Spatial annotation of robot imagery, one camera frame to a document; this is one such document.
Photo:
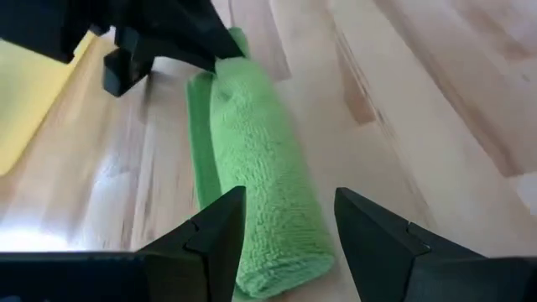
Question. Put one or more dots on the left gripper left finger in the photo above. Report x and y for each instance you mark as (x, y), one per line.
(210, 260)

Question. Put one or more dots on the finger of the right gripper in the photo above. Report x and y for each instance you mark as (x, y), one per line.
(126, 71)
(180, 29)

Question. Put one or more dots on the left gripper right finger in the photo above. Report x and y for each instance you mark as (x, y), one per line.
(386, 264)

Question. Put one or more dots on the green microfiber towel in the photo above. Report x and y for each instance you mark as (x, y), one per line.
(260, 168)

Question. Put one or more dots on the yellow translucent plastic basket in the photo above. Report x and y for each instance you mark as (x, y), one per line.
(25, 105)

